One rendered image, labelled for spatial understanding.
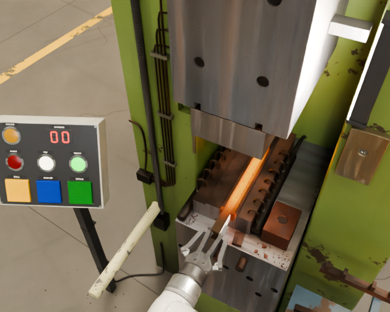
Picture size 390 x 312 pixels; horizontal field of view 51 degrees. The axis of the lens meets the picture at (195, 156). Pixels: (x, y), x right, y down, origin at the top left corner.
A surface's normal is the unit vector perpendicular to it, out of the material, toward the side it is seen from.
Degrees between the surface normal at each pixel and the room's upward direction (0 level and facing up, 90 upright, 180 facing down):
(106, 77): 0
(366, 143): 90
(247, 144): 90
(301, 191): 0
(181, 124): 90
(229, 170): 0
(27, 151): 60
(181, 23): 90
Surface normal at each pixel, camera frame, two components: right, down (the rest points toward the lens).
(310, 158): -0.01, -0.67
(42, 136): -0.05, 0.31
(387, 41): -0.47, 0.66
